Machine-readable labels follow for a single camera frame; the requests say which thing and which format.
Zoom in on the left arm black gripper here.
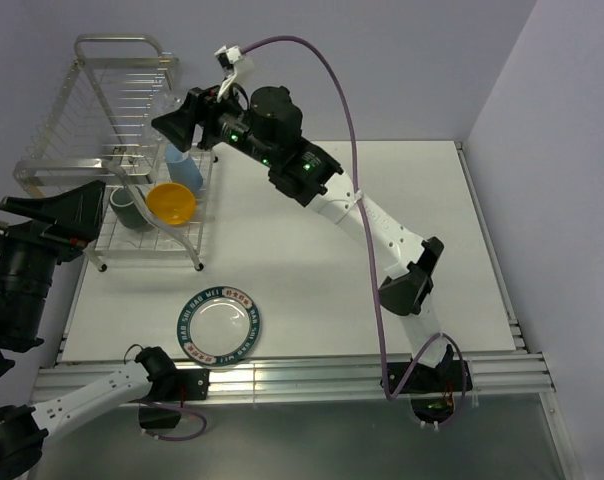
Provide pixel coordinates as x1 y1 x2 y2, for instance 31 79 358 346
0 178 106 342

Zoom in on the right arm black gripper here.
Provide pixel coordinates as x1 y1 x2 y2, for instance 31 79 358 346
151 76 276 168

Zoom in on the blue plastic cup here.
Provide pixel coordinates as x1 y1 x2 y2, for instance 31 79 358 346
164 144 204 193

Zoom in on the dark grey mug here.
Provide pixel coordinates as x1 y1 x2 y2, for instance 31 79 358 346
109 187 151 231

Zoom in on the yellow plastic bowl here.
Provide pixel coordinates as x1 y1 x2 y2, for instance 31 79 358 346
146 182 197 226

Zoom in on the clear glass cup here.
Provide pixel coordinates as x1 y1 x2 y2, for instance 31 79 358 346
143 91 183 144

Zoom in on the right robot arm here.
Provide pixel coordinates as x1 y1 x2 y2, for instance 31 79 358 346
151 86 453 390

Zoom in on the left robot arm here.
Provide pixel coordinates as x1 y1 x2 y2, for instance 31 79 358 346
0 180 177 479

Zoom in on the metal dish rack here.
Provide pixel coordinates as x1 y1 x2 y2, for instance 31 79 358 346
13 33 207 271

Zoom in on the white plate green rim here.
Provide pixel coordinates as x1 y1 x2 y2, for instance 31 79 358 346
176 286 262 368

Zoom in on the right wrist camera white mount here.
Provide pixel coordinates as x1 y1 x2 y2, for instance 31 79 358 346
215 45 254 102

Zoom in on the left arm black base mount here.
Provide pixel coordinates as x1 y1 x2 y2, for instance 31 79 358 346
130 369 210 443

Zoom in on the aluminium table edge rail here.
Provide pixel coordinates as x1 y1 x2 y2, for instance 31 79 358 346
31 350 555 405

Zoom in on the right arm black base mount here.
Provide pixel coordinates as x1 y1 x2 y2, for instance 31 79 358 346
400 360 473 430

